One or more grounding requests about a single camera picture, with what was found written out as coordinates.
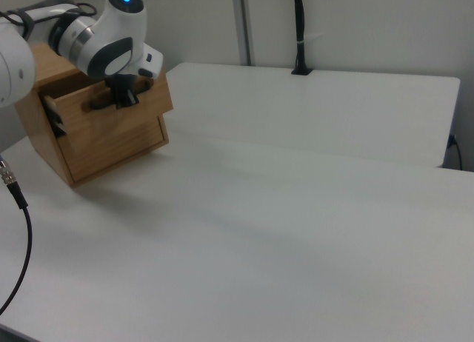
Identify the black cable with silver connector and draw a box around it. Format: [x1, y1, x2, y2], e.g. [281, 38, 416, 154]
[0, 155, 34, 318]

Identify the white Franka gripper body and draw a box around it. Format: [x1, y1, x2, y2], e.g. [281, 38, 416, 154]
[105, 41, 164, 80]

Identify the black pole with base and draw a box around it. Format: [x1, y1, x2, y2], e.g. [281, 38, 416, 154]
[290, 0, 315, 77]

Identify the wooden drawer cabinet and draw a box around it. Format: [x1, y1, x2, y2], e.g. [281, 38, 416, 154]
[14, 41, 170, 190]

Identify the thin black wall cable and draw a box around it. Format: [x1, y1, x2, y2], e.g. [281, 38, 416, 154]
[449, 133, 464, 171]

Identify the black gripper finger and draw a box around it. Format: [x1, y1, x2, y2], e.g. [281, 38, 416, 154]
[113, 78, 142, 110]
[105, 77, 120, 99]

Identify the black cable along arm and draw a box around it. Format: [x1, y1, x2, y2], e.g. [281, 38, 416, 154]
[0, 1, 98, 29]

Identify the wooden drawer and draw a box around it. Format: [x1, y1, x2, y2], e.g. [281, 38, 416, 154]
[41, 72, 174, 141]

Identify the grey partition post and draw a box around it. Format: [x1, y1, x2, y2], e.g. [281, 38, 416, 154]
[231, 0, 256, 67]

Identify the black metal drawer handle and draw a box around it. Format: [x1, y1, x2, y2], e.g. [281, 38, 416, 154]
[84, 78, 155, 112]

